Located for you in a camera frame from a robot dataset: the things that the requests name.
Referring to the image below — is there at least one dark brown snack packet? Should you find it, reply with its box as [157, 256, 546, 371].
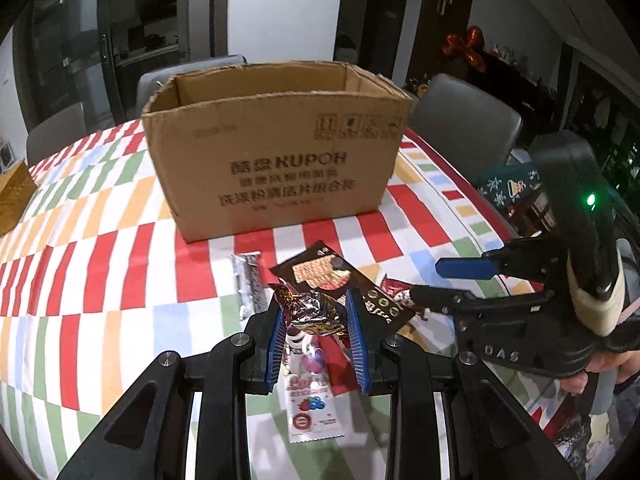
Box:
[269, 240, 417, 334]

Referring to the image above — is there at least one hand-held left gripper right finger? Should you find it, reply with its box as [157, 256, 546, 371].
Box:
[344, 288, 577, 480]

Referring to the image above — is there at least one shiny foil snack packet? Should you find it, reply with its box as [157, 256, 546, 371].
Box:
[269, 283, 352, 342]

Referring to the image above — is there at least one wooden box at left edge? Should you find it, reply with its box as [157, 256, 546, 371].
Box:
[0, 159, 39, 234]

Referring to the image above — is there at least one person's right hand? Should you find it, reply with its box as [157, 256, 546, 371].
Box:
[558, 347, 626, 396]

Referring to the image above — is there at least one red foil balloon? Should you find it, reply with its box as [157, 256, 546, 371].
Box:
[443, 25, 489, 72]

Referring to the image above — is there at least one wooden chair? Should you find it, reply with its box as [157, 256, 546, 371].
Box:
[519, 194, 557, 237]

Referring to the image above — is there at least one dark sideboard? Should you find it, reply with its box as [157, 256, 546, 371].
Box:
[479, 49, 562, 137]

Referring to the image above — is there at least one white pink snack packet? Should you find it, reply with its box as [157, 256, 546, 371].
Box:
[284, 325, 347, 444]

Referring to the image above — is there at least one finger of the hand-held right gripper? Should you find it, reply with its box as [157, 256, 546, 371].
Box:
[410, 285, 481, 317]
[434, 253, 506, 281]

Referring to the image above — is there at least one grey dining chair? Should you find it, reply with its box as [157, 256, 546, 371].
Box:
[25, 102, 86, 167]
[407, 73, 524, 167]
[135, 54, 249, 107]

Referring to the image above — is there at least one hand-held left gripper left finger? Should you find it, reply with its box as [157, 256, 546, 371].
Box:
[57, 299, 289, 480]

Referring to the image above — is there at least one colourful checked tablecloth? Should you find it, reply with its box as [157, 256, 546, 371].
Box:
[0, 119, 593, 480]

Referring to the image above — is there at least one small red snack packet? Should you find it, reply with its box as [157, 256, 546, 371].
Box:
[379, 278, 418, 312]

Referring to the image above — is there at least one green snowflake cloth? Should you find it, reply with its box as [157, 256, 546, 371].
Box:
[474, 161, 544, 209]

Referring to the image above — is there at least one silver snack bar packet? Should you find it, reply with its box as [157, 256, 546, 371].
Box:
[229, 252, 272, 322]

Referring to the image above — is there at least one tall dark cabinet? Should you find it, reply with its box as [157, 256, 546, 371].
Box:
[414, 0, 477, 88]

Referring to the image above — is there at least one brown cardboard box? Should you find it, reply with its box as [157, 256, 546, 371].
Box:
[141, 61, 414, 242]

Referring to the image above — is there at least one sliding glass door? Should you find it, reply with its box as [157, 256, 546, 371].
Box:
[20, 0, 231, 133]

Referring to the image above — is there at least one glass display cabinet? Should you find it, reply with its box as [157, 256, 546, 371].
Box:
[560, 44, 640, 188]

